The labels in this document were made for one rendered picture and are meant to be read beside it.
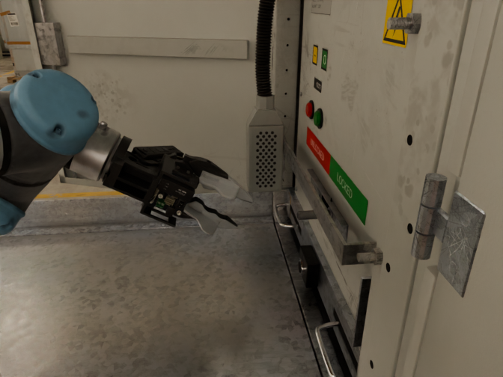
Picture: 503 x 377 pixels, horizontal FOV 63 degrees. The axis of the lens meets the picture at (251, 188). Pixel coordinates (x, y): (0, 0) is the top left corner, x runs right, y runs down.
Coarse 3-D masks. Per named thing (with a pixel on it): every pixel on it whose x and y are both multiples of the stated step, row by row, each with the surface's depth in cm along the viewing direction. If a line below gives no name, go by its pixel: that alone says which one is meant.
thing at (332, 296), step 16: (288, 192) 94; (304, 224) 79; (304, 240) 80; (320, 256) 69; (320, 272) 68; (320, 288) 69; (336, 288) 62; (336, 304) 60; (336, 320) 61; (352, 320) 56; (336, 336) 61; (352, 336) 53; (352, 352) 54; (352, 368) 54
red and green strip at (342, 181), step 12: (312, 132) 74; (312, 144) 74; (324, 156) 67; (324, 168) 67; (336, 168) 61; (336, 180) 61; (348, 180) 56; (348, 192) 56; (360, 192) 51; (360, 204) 52; (360, 216) 52
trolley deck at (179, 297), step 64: (0, 256) 83; (64, 256) 83; (128, 256) 83; (192, 256) 83; (256, 256) 83; (0, 320) 67; (64, 320) 67; (128, 320) 67; (192, 320) 67; (256, 320) 67
